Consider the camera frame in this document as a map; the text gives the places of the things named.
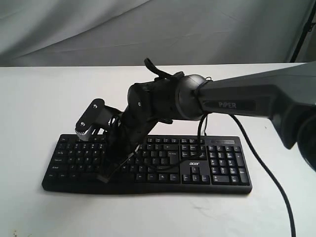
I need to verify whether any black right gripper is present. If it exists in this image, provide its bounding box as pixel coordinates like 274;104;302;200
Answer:
97;108;158;183

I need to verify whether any black acer keyboard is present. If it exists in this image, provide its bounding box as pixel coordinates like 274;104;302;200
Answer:
42;134;252;195

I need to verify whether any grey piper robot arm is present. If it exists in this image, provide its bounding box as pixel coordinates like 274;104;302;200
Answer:
100;59;316;182

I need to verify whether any grey backdrop cloth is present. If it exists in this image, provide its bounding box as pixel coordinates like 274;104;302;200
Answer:
0;0;314;67

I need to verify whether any black tripod stand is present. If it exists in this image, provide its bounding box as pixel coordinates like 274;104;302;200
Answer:
289;0;316;63

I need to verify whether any black USB cable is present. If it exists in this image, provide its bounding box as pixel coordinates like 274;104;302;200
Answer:
203;75;213;137

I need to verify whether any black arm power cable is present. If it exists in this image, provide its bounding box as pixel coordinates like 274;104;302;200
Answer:
231;113;296;237

